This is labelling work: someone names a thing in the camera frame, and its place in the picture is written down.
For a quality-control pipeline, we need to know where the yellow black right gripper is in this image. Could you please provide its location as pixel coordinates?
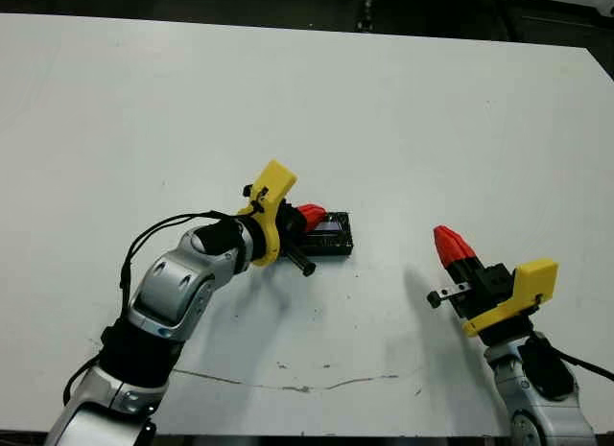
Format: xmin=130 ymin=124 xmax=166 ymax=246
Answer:
xmin=426 ymin=224 xmax=560 ymax=339

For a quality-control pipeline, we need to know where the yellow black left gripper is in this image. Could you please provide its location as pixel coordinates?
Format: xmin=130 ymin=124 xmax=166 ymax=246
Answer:
xmin=237 ymin=158 xmax=328 ymax=277

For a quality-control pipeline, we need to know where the shiny black box lid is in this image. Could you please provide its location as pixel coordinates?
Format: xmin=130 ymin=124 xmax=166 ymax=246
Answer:
xmin=300 ymin=210 xmax=355 ymax=258

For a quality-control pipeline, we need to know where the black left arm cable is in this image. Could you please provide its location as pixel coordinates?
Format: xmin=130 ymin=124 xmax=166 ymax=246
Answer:
xmin=61 ymin=209 xmax=241 ymax=405

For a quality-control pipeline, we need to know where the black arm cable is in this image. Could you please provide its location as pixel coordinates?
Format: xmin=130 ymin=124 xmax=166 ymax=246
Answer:
xmin=61 ymin=209 xmax=241 ymax=405
xmin=536 ymin=335 xmax=614 ymax=378

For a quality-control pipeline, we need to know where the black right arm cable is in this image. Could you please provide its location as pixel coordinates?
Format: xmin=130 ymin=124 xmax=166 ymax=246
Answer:
xmin=536 ymin=335 xmax=614 ymax=378

